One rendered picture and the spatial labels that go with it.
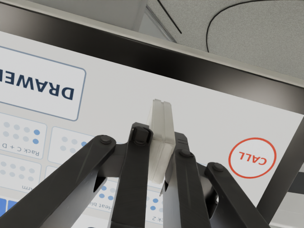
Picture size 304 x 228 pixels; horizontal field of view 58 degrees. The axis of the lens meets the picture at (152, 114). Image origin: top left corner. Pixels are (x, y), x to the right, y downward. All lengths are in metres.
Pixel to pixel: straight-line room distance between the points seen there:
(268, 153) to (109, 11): 0.24
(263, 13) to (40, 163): 1.49
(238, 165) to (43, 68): 0.18
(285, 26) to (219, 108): 1.51
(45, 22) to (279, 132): 0.20
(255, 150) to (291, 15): 1.44
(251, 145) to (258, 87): 0.05
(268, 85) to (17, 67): 0.20
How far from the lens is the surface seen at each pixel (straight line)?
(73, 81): 0.23
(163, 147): 0.16
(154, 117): 0.18
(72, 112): 0.23
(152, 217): 0.28
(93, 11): 0.36
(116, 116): 0.23
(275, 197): 0.29
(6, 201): 0.31
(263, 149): 0.25
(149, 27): 1.69
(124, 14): 0.36
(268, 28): 1.73
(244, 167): 0.26
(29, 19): 0.23
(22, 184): 0.29
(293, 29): 1.75
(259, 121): 0.24
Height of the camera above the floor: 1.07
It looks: 19 degrees down
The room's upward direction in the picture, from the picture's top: 167 degrees counter-clockwise
